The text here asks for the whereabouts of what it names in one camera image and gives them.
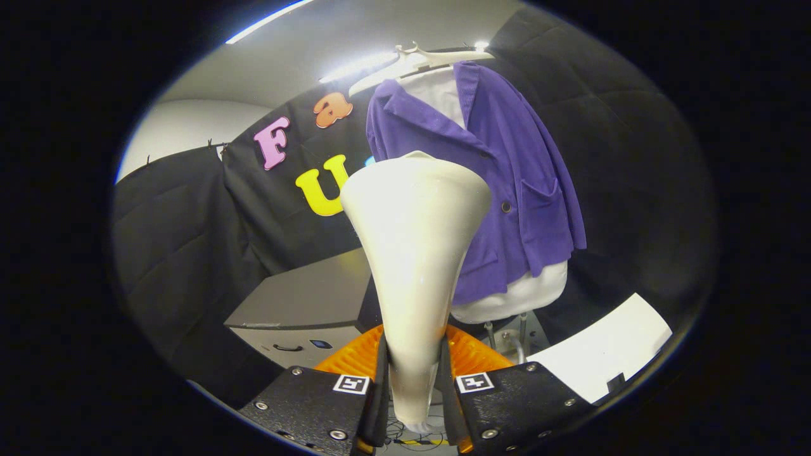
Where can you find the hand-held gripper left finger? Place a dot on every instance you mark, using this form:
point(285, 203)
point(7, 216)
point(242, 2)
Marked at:
point(379, 405)

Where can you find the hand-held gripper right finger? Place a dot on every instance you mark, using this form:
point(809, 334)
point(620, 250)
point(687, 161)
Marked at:
point(451, 405)

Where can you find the white garment steamer head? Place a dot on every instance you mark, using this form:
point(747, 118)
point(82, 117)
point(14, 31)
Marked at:
point(412, 253)

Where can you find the purple jacket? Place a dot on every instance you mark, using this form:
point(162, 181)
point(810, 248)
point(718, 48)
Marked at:
point(526, 190)

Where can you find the cream clothes hanger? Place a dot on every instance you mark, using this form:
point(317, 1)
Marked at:
point(418, 60)

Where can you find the metal stand pole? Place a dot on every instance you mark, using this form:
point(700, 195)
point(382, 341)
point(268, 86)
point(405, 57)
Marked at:
point(490, 334)
point(523, 324)

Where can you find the white torso form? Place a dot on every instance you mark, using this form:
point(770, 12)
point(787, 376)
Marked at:
point(519, 297)

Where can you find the grey cabinet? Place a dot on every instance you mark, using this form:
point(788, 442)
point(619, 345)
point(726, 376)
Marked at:
point(304, 297)

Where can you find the white floor board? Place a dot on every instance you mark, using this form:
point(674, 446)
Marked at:
point(602, 354)

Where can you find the small black block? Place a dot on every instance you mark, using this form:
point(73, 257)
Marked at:
point(616, 382)

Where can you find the black backdrop cloth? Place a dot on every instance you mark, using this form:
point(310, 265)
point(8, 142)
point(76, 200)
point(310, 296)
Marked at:
point(633, 190)

